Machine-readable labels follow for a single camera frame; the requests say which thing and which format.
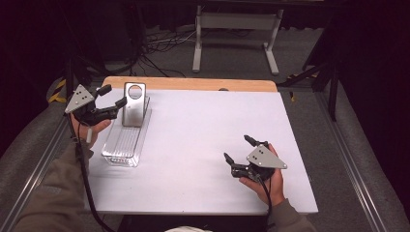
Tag grey metal frame desk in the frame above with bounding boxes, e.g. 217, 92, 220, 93
191, 4, 284, 76

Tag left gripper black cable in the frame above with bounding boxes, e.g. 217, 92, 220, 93
66, 112, 117, 232

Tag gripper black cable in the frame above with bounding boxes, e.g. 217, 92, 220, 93
255, 175, 275, 226
66, 112, 117, 232

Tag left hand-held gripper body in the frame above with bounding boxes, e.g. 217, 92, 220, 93
64, 83, 120, 128

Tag black angled stand legs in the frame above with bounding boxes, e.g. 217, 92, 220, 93
278, 61, 342, 122

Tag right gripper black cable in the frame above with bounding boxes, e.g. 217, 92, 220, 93
255, 175, 275, 226

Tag person's left hand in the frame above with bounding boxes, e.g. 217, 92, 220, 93
70, 113, 112, 150

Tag yellow black striped tape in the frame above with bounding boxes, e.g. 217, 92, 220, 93
47, 78, 67, 104

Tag grey phone case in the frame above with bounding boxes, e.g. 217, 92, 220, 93
121, 81, 148, 128

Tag aluminium floor rail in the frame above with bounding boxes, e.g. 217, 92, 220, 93
317, 93, 385, 232
0, 119, 71, 232

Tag black tripod stand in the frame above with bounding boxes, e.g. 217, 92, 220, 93
54, 32, 107, 98

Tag clear plastic storage container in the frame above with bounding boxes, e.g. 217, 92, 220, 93
101, 95, 153, 168

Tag person's right hand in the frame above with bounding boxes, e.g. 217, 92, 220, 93
239, 143, 286, 207

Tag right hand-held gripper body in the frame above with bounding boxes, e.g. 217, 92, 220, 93
231, 140, 288, 183

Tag black floor cables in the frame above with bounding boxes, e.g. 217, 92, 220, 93
138, 27, 252, 78

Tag person's white clothing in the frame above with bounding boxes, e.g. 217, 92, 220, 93
163, 225, 214, 232

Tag white table cover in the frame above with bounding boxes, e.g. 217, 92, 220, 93
84, 88, 319, 217

